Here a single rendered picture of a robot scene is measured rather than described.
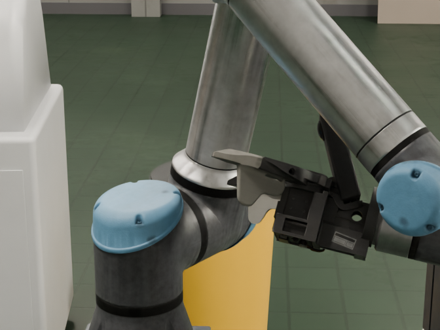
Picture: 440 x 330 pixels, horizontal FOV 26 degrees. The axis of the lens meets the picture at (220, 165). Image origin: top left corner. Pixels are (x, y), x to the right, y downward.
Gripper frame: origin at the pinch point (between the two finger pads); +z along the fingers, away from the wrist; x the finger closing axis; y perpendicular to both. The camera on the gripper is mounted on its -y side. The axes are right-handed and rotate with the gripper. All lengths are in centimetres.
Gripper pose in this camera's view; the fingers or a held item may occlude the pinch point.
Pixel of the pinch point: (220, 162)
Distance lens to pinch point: 116.6
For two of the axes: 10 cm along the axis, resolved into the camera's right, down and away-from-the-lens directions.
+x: 1.3, 2.3, 9.6
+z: -9.6, -2.3, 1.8
